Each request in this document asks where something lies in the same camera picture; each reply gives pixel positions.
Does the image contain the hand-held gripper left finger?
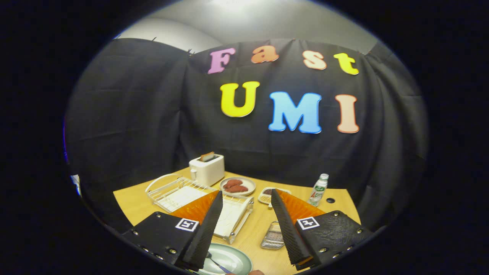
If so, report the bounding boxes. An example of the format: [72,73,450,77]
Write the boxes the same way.
[121,190,223,272]

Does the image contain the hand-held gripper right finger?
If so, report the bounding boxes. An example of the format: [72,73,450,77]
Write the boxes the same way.
[270,189,375,271]

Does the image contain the metal wire basket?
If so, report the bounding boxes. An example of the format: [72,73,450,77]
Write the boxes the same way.
[260,222,285,250]

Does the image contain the metal spoon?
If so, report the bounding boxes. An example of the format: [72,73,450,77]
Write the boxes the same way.
[206,251,232,274]

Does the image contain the white wire dish rack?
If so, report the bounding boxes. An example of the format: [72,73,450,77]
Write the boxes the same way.
[145,174,254,245]

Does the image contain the light green plate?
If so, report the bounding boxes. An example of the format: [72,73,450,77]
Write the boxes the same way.
[191,243,253,275]

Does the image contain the beige round plate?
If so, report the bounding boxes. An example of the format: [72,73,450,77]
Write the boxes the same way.
[220,176,256,196]

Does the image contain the white divided tray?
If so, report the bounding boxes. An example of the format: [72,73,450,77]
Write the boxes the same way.
[258,187,291,209]

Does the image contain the white bottle with green label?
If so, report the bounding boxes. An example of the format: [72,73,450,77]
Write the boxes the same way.
[308,173,329,207]

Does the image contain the white toaster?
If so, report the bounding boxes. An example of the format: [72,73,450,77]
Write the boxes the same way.
[189,154,225,186]

